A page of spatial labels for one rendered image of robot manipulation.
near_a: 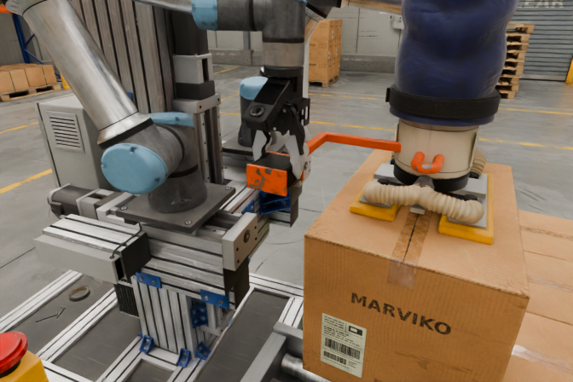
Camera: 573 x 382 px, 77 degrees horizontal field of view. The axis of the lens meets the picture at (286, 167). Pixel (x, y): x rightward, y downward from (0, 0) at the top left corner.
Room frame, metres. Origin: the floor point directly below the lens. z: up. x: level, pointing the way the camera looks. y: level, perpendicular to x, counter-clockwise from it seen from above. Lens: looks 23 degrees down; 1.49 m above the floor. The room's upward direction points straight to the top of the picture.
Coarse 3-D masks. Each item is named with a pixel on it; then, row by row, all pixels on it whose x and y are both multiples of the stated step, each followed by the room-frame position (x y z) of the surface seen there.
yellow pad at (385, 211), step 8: (384, 160) 0.98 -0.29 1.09; (392, 160) 0.91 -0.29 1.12; (392, 184) 0.81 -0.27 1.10; (400, 184) 0.81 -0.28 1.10; (360, 192) 0.78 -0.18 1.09; (360, 200) 0.73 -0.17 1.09; (352, 208) 0.71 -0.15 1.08; (360, 208) 0.70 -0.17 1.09; (368, 208) 0.70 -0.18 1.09; (376, 208) 0.70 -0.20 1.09; (384, 208) 0.70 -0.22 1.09; (392, 208) 0.70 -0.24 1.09; (368, 216) 0.69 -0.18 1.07; (376, 216) 0.69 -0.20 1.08; (384, 216) 0.68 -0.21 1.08; (392, 216) 0.67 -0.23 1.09
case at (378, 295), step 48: (336, 240) 0.60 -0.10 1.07; (384, 240) 0.60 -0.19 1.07; (432, 240) 0.60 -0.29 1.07; (336, 288) 0.59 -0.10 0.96; (384, 288) 0.55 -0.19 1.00; (432, 288) 0.51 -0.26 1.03; (480, 288) 0.48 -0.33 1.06; (528, 288) 0.47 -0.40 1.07; (336, 336) 0.59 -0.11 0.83; (384, 336) 0.54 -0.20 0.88; (432, 336) 0.50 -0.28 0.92; (480, 336) 0.47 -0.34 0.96
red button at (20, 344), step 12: (0, 336) 0.40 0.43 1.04; (12, 336) 0.40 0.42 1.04; (24, 336) 0.41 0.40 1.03; (0, 348) 0.38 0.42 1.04; (12, 348) 0.38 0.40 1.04; (24, 348) 0.39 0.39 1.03; (0, 360) 0.36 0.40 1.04; (12, 360) 0.36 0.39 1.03; (0, 372) 0.35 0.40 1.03; (12, 372) 0.37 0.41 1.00
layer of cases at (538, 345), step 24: (528, 216) 1.58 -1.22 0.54; (528, 240) 1.36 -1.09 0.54; (552, 240) 1.36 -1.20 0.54; (528, 264) 1.19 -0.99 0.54; (552, 264) 1.19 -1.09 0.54; (552, 288) 1.06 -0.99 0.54; (528, 312) 0.94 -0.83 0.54; (552, 312) 0.94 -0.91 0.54; (528, 336) 0.84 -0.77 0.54; (552, 336) 0.84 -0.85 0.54; (528, 360) 0.76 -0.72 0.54; (552, 360) 0.76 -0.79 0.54
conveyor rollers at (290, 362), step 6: (288, 354) 0.77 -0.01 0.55; (282, 360) 0.75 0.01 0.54; (288, 360) 0.75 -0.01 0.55; (294, 360) 0.75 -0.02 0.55; (300, 360) 0.75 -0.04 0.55; (282, 366) 0.74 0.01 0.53; (288, 366) 0.74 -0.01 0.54; (294, 366) 0.73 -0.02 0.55; (300, 366) 0.73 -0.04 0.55; (288, 372) 0.73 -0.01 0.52; (294, 372) 0.72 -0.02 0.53; (300, 372) 0.72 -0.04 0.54; (306, 372) 0.72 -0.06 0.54; (300, 378) 0.72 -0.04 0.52; (306, 378) 0.71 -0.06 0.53; (312, 378) 0.70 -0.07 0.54; (318, 378) 0.70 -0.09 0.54
